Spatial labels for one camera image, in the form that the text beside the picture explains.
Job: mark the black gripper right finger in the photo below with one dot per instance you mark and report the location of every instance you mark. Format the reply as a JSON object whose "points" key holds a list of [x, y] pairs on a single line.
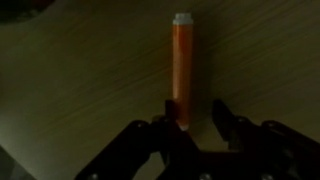
{"points": [[263, 138]]}

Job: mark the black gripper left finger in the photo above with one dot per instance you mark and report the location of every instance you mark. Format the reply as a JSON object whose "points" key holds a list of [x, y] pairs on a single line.
{"points": [[140, 140]]}

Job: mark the orange marker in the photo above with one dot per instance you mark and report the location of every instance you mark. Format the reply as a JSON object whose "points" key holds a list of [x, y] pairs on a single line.
{"points": [[182, 73]]}

